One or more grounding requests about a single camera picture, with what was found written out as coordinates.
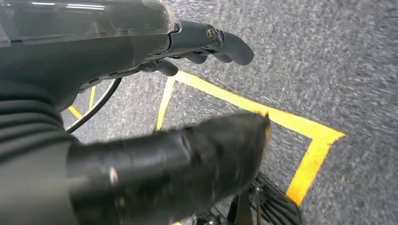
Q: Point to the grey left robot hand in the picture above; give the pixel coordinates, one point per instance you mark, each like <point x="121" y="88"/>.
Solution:
<point x="155" y="167"/>

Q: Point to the yellow floor tape square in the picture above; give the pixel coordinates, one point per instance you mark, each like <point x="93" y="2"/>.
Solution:
<point x="295" y="124"/>

